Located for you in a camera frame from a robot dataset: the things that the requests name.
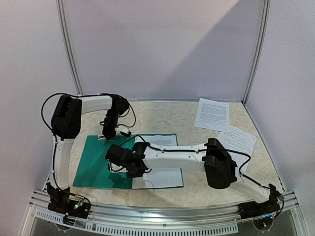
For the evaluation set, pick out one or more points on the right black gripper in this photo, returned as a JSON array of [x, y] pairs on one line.
[[113, 155]]

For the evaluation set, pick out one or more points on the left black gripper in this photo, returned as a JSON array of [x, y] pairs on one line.
[[106, 132]]

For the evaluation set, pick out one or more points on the folder cover metal clip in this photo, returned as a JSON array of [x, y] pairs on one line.
[[105, 138]]

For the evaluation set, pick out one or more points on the printed paper sheet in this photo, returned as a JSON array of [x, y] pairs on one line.
[[160, 178], [212, 115], [238, 140]]

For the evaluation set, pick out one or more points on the green file folder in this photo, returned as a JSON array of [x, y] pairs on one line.
[[93, 172]]

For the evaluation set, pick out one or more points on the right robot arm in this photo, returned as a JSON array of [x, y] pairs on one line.
[[211, 158]]

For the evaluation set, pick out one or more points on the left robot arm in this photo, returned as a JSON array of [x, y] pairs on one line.
[[66, 125]]

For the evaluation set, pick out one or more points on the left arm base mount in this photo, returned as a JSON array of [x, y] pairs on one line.
[[69, 204]]

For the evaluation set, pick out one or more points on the aluminium front rail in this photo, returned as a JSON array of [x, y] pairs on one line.
[[112, 220]]

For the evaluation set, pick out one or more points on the left aluminium frame post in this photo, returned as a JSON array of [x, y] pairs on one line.
[[68, 47]]

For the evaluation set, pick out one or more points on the aluminium frame post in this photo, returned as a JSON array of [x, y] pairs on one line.
[[68, 47], [258, 50]]

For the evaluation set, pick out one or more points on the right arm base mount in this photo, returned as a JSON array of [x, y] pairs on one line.
[[271, 208]]

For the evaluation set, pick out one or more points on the right aluminium frame post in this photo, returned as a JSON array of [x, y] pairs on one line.
[[258, 50]]

